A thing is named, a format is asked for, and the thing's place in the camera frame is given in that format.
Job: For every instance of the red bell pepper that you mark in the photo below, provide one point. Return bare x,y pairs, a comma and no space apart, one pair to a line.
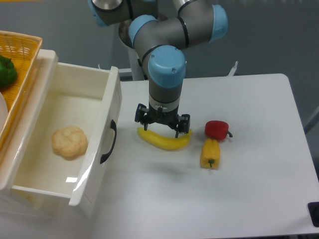
217,129

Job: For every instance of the yellow banana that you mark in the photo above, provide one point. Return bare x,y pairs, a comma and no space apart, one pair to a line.
163,142

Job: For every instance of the green bell pepper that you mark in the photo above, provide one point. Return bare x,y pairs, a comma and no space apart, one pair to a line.
8,73

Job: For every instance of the yellow woven basket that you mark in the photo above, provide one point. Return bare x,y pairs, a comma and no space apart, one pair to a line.
22,49

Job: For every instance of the yellow bell pepper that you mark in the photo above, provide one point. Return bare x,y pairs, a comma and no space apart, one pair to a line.
210,154

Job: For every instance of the black top drawer handle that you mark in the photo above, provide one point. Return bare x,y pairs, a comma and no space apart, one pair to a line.
112,141

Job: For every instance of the black corner device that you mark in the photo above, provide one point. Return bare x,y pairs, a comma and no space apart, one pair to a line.
313,208

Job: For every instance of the white drawer cabinet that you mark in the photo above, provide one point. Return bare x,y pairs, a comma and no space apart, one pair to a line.
13,199

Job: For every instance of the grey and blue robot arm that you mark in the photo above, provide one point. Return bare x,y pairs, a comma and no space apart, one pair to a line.
159,45

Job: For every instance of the bread roll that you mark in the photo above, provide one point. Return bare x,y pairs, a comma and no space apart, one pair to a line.
69,141

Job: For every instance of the white plate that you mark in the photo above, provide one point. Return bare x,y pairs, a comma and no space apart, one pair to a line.
3,112

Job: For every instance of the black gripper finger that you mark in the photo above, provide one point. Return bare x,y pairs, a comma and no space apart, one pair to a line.
141,116
180,124

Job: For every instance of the white top drawer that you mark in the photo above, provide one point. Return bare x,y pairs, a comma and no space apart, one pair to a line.
77,96

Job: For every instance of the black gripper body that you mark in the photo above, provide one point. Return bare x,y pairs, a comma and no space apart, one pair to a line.
163,113

